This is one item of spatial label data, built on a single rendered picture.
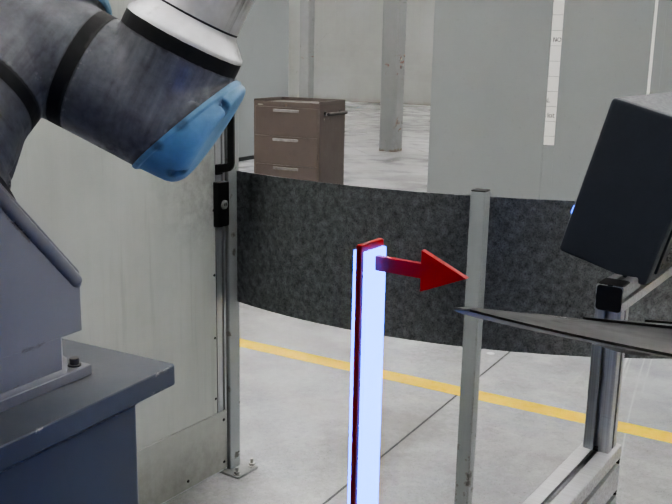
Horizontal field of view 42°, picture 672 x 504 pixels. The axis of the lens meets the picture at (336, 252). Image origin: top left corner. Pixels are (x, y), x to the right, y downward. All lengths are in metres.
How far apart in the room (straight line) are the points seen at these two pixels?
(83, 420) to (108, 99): 0.28
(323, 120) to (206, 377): 4.73
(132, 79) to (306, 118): 6.40
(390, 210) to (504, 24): 4.62
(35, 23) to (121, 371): 0.32
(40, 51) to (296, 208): 1.69
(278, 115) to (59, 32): 6.52
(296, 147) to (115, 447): 6.47
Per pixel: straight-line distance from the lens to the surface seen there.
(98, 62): 0.82
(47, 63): 0.83
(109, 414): 0.82
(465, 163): 6.97
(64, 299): 0.83
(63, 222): 2.21
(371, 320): 0.52
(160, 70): 0.81
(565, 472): 1.01
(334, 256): 2.41
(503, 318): 0.38
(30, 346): 0.81
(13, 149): 0.81
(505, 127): 6.84
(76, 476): 0.83
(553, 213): 2.25
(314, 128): 7.17
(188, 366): 2.61
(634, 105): 1.04
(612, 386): 1.04
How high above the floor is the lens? 1.30
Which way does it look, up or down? 13 degrees down
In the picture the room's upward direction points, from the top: 1 degrees clockwise
